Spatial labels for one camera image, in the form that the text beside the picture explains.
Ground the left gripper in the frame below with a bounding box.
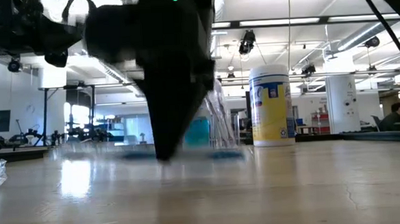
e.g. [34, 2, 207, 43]
[0, 0, 86, 73]

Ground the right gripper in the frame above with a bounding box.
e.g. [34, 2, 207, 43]
[82, 0, 225, 166]

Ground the teal mouthwash bottle white cap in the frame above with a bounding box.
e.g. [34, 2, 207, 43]
[182, 116, 212, 149]

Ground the purple white toothbrush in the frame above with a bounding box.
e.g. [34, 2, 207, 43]
[205, 78, 237, 150]

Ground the clear acrylic organizer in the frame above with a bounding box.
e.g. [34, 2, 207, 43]
[181, 111, 242, 153]

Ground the yellow white wipes canister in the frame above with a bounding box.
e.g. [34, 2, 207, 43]
[248, 63, 297, 149]

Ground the red shelf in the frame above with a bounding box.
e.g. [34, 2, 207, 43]
[310, 111, 331, 135]

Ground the white round pillar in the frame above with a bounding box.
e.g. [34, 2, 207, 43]
[323, 51, 360, 136]

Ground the person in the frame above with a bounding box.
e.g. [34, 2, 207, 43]
[377, 101, 400, 133]

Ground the white cylindrical duct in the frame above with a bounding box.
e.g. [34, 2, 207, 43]
[36, 66, 68, 90]

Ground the white rectangular ceiling duct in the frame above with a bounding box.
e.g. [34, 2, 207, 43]
[68, 49, 149, 101]

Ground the black background rig frame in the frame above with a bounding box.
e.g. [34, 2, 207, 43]
[39, 83, 99, 147]

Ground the silver round ventilation duct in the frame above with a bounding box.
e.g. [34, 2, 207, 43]
[213, 0, 227, 21]
[332, 18, 400, 53]

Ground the black table edge rail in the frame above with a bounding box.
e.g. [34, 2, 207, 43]
[0, 127, 400, 165]

